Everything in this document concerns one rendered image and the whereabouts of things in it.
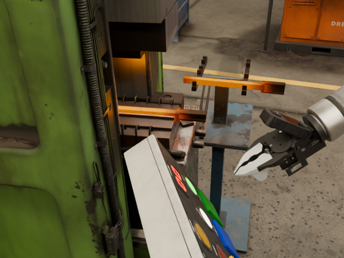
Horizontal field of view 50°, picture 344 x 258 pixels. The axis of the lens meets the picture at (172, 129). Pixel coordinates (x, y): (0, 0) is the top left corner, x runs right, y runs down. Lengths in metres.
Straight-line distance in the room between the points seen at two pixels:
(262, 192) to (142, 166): 1.78
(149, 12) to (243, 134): 0.92
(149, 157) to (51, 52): 0.29
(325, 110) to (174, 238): 0.44
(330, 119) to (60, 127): 0.59
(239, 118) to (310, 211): 0.86
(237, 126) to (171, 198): 1.16
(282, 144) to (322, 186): 1.80
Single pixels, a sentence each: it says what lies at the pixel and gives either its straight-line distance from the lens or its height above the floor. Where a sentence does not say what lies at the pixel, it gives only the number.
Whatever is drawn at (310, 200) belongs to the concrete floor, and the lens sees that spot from 2.50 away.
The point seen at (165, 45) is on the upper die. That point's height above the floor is 1.29.
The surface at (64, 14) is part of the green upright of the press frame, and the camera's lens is 0.77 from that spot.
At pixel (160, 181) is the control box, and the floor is 1.19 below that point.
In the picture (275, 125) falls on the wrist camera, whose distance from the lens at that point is 0.79.
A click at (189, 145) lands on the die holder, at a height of 0.91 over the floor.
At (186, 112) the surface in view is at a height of 1.01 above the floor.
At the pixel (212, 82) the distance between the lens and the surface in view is 1.57.
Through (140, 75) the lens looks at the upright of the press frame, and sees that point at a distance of 1.49.
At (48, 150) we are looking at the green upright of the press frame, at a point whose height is 1.13.
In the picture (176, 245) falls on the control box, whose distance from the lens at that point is 0.59.
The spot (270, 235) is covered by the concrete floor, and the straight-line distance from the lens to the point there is 2.23.
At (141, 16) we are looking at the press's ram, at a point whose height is 1.38.
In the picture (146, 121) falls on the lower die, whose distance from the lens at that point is 1.25.
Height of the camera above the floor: 1.64
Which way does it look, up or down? 33 degrees down
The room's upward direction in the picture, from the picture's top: 2 degrees counter-clockwise
